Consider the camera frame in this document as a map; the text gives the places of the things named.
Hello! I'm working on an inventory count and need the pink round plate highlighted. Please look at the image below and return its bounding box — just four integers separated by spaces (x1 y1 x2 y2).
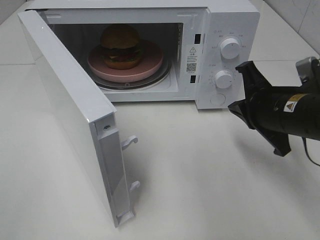
87 39 164 83

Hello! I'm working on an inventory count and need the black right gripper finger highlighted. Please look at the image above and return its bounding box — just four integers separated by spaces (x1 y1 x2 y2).
256 124 291 157
235 61 272 100

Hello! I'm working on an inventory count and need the white microwave door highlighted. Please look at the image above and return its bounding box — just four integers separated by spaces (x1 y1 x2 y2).
18 10 140 227

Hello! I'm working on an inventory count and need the round white door release button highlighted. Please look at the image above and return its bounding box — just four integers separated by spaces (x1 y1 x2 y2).
210 93 226 106

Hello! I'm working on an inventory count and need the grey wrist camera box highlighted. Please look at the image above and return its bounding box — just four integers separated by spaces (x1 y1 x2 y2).
295 56 317 84

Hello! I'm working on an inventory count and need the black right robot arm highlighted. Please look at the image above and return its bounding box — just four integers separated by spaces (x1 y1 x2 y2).
228 57 320 157

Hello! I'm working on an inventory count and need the white warning label sticker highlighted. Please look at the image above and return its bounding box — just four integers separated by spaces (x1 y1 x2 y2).
185 44 201 74

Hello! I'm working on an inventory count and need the burger with sesame-free bun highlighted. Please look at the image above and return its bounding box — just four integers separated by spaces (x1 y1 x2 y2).
100 23 143 70

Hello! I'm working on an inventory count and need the glass microwave turntable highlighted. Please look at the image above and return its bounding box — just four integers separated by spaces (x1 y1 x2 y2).
87 57 171 92

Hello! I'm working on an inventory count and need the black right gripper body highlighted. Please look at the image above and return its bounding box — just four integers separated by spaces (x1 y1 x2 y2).
228 87 300 138

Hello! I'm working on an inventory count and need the white microwave oven body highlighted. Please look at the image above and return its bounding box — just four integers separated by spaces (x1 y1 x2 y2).
24 0 260 109

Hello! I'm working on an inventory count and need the white microwave knob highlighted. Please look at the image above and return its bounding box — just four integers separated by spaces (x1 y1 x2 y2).
214 70 233 89
219 37 241 60

